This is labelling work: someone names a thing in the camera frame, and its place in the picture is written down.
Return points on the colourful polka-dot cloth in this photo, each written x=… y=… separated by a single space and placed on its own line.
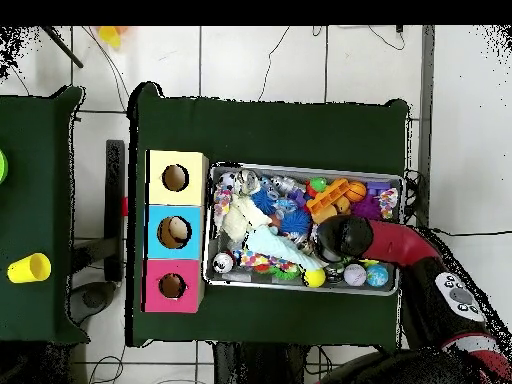
x=222 y=202
x=260 y=260

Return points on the mint green cloth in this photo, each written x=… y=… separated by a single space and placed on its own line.
x=280 y=248

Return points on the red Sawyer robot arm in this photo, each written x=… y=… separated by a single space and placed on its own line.
x=400 y=244

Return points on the wooden box with three holes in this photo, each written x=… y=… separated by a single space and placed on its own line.
x=158 y=192

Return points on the shallow metal mesh bin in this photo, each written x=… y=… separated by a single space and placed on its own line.
x=360 y=173

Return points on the cream white cloth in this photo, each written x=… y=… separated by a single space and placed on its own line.
x=242 y=218

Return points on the black and white soccer ball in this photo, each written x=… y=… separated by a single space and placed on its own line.
x=226 y=179

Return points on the orange plastic building block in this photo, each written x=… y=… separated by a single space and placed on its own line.
x=326 y=196

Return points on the dark green table cloth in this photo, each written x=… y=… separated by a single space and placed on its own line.
x=32 y=180
x=272 y=128

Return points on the yellow smiley ball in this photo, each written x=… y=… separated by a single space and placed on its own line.
x=314 y=277

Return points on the orange basketball toy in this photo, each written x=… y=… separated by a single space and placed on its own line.
x=355 y=191

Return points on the purple spiky ball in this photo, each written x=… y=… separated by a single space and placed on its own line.
x=366 y=206

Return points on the white baseball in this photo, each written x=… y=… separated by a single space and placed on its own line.
x=355 y=275

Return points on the blue globe ball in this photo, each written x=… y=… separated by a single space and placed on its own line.
x=377 y=276

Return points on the black flat panel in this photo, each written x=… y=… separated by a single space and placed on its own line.
x=114 y=208

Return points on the yellow plastic cup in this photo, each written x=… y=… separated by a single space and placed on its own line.
x=108 y=36
x=28 y=268

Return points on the black rod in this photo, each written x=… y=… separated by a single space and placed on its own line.
x=64 y=46

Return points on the green round object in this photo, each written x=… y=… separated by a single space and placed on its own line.
x=2 y=166

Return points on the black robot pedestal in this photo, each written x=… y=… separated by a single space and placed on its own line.
x=256 y=366

